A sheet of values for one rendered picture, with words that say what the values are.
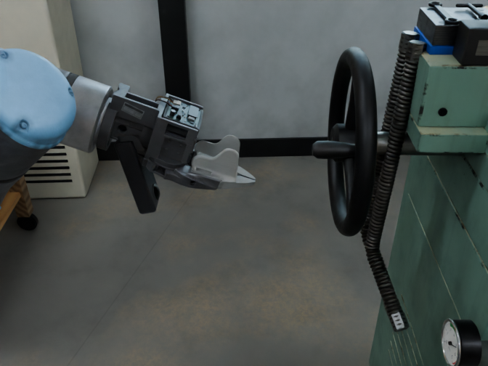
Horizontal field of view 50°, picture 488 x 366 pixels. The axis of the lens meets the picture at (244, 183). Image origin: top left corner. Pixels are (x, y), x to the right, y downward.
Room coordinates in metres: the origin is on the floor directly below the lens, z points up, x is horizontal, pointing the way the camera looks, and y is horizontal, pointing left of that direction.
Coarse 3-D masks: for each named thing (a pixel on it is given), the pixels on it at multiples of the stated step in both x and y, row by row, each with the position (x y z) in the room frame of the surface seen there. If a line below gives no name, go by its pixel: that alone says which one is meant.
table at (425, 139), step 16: (416, 128) 0.66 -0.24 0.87; (432, 128) 0.65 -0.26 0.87; (448, 128) 0.65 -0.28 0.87; (464, 128) 0.65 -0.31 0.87; (480, 128) 0.65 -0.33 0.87; (416, 144) 0.64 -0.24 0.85; (432, 144) 0.63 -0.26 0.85; (448, 144) 0.63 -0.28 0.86; (464, 144) 0.63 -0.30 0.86; (480, 144) 0.63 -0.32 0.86
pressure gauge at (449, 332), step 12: (444, 324) 0.48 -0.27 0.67; (456, 324) 0.46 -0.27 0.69; (468, 324) 0.46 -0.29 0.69; (444, 336) 0.47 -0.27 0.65; (456, 336) 0.45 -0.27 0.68; (468, 336) 0.44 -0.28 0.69; (444, 348) 0.46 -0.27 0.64; (456, 348) 0.44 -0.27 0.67; (468, 348) 0.43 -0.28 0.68; (480, 348) 0.43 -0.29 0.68; (456, 360) 0.42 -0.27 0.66; (468, 360) 0.42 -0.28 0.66; (480, 360) 0.42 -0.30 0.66
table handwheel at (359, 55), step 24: (336, 72) 0.82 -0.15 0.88; (360, 72) 0.67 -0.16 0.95; (336, 96) 0.83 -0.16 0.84; (360, 96) 0.63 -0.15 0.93; (336, 120) 0.83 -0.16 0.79; (360, 120) 0.61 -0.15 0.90; (360, 144) 0.59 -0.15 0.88; (384, 144) 0.70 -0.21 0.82; (408, 144) 0.70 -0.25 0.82; (336, 168) 0.79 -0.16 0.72; (360, 168) 0.58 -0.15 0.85; (336, 192) 0.74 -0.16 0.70; (360, 192) 0.57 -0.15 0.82; (336, 216) 0.68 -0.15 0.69; (360, 216) 0.58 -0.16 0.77
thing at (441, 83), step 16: (432, 64) 0.66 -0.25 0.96; (448, 64) 0.66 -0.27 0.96; (416, 80) 0.69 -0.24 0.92; (432, 80) 0.65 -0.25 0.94; (448, 80) 0.65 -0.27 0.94; (464, 80) 0.65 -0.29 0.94; (480, 80) 0.65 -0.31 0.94; (416, 96) 0.68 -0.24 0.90; (432, 96) 0.65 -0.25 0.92; (448, 96) 0.65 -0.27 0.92; (464, 96) 0.65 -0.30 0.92; (480, 96) 0.65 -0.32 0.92; (416, 112) 0.67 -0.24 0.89; (432, 112) 0.65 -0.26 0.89; (448, 112) 0.65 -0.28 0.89; (464, 112) 0.65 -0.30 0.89; (480, 112) 0.65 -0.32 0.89
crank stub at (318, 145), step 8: (320, 144) 0.61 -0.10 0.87; (328, 144) 0.61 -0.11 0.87; (336, 144) 0.61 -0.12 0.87; (344, 144) 0.61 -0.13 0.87; (352, 144) 0.61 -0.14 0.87; (312, 152) 0.61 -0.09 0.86; (320, 152) 0.60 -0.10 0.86; (328, 152) 0.60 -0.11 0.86; (336, 152) 0.60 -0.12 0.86; (344, 152) 0.60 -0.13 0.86; (352, 152) 0.60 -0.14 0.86
